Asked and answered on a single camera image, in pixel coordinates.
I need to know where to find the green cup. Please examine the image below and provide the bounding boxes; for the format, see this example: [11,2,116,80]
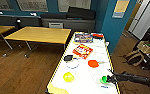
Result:
[100,75,109,84]

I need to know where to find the tan open basket box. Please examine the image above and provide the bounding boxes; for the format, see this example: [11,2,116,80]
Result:
[137,40,150,55]

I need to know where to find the air hockey table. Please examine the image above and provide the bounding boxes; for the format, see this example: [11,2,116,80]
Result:
[45,31,122,94]

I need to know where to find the brown backpack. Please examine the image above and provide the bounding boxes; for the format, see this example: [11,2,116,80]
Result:
[124,49,146,66]

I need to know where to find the yellow perforated plastic bowl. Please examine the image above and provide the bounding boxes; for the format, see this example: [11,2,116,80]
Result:
[62,71,75,83]

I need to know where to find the red flat object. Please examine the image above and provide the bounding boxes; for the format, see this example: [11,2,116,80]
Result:
[90,32,105,39]

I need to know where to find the black ping pong paddle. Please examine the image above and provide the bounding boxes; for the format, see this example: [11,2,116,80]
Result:
[63,54,75,63]

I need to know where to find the grey tabletop box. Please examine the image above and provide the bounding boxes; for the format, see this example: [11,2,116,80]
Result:
[74,33,95,44]

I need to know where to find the brown wooden door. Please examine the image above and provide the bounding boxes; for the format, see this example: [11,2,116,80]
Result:
[125,0,143,33]

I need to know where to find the dark high-back sofa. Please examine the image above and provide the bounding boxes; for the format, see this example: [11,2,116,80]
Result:
[40,6,97,33]

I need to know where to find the small grey rectangular panel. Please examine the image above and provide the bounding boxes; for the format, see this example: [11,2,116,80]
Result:
[48,21,64,29]

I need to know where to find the wooden table metal legs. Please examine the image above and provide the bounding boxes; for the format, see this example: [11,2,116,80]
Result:
[4,26,73,60]

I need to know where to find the long dark bench sofa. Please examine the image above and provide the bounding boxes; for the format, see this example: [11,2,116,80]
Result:
[0,14,43,30]

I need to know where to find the low white wall outlet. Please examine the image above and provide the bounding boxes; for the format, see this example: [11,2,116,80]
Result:
[105,40,111,46]

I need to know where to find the yellow wall poster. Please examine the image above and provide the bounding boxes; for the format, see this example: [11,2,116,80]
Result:
[112,0,131,19]

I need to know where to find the dark glass wall window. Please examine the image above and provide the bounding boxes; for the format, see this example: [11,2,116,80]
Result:
[0,0,15,11]
[15,0,49,13]
[57,0,92,13]

